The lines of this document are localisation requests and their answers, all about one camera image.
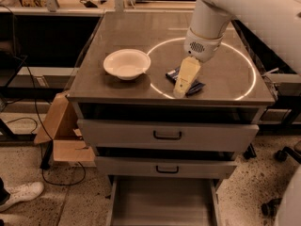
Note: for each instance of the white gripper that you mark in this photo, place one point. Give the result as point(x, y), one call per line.
point(201, 47)

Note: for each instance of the blue rxbar blueberry wrapper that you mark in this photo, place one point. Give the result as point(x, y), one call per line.
point(196, 85)

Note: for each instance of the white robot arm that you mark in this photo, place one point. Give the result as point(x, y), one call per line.
point(277, 23)

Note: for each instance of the grey drawer cabinet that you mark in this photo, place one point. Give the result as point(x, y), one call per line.
point(233, 92)

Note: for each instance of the top grey drawer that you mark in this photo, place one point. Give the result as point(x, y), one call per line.
point(168, 135)

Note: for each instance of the grey drawer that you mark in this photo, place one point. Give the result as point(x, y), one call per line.
point(168, 135)
point(127, 166)

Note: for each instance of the middle grey drawer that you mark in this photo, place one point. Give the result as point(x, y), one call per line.
point(127, 166)

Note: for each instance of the open bottom drawer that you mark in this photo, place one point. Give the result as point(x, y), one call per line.
point(146, 201)

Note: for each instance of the white ceramic bowl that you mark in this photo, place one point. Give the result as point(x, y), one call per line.
point(127, 64)

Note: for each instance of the black cabinet caster wheel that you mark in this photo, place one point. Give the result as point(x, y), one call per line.
point(249, 153)

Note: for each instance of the cardboard box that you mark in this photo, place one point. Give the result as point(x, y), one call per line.
point(60, 128)

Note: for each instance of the white sneaker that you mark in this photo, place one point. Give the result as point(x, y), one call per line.
point(23, 193)

